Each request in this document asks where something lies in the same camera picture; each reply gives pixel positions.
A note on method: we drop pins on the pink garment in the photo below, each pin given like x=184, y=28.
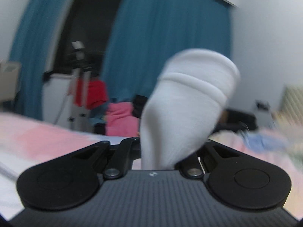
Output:
x=120, y=120

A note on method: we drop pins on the blue garment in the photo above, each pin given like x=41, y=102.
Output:
x=97, y=121

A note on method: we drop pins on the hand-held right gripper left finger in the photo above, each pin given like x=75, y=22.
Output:
x=124, y=156

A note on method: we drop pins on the black garment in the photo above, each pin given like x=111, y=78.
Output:
x=139, y=104

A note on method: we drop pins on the white knit sweater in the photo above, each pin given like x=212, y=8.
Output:
x=187, y=104

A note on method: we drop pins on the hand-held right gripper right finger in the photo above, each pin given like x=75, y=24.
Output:
x=189, y=164

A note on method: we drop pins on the pale striped cushion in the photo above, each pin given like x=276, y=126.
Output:
x=292, y=104

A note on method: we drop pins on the dark window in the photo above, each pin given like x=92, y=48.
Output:
x=90, y=16

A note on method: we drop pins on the black wall socket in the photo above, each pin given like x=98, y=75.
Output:
x=262, y=105

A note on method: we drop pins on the blue curtain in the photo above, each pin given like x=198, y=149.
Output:
x=30, y=52
x=146, y=28

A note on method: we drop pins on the red garment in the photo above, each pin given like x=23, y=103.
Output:
x=94, y=92

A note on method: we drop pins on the pastel tie-dye blanket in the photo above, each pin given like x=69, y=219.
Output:
x=35, y=134

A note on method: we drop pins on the garment steamer stand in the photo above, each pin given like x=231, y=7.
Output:
x=79, y=120

